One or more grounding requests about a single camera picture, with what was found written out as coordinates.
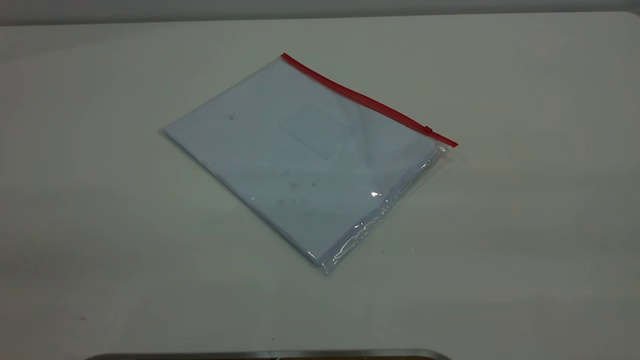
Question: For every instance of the red zipper slider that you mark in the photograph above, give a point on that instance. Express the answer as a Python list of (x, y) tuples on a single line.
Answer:
[(428, 129)]

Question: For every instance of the clear plastic bag red zipper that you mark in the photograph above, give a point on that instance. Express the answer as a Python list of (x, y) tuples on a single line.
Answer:
[(370, 102)]

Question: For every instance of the silver metal frame edge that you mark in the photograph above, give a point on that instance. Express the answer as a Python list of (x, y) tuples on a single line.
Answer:
[(270, 355)]

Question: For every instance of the white paper stack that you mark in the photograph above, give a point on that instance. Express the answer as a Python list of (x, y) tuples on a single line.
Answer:
[(280, 165)]

